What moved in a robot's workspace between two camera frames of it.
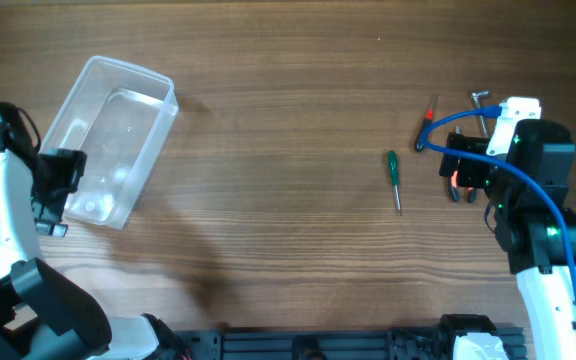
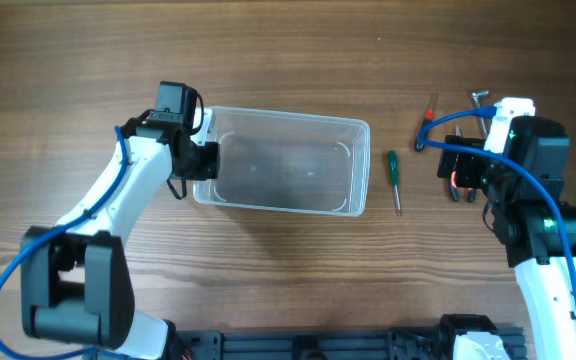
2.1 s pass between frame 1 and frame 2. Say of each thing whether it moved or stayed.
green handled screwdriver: stayed
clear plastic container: moved
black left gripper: moved
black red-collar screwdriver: stayed
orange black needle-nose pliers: stayed
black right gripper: stayed
